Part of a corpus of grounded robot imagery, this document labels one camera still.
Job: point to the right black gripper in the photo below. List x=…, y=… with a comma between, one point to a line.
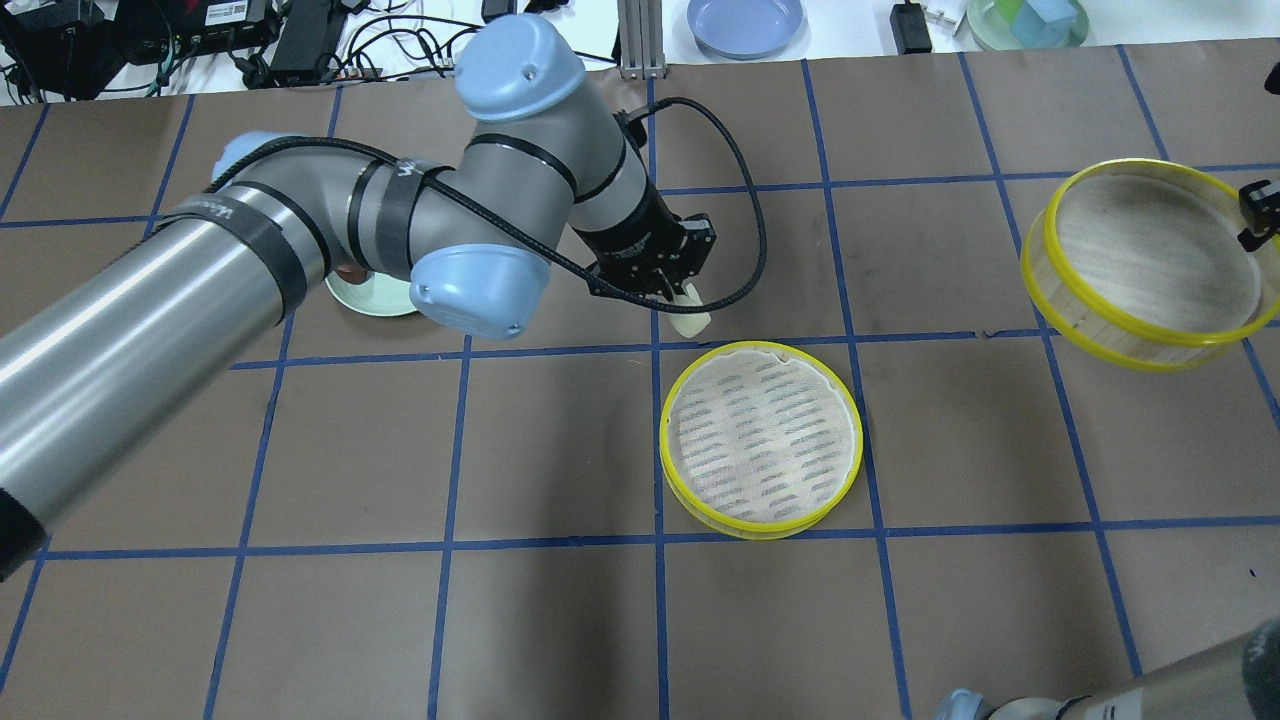
x=1257, y=212

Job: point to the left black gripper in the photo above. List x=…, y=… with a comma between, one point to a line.
x=631, y=226

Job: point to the cream white bun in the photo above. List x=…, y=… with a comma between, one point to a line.
x=688, y=325

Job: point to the yellow rimmed steamer basket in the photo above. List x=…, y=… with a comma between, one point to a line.
x=1150, y=265
x=759, y=441

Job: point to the brown bun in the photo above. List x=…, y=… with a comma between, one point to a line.
x=351, y=274

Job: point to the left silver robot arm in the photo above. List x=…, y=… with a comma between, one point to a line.
x=550, y=176

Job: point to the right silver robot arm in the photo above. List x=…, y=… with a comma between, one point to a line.
x=1235, y=679

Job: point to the blue plate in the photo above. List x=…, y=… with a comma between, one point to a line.
x=744, y=30

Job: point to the light green plate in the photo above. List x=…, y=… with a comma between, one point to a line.
x=380, y=295

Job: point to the green plate with blocks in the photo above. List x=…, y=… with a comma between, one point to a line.
x=1018, y=25

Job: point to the black power brick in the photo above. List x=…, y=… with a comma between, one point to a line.
x=909, y=29

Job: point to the black power adapter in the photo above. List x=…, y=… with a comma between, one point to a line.
x=308, y=39

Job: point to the aluminium frame post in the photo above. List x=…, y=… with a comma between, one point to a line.
x=640, y=35

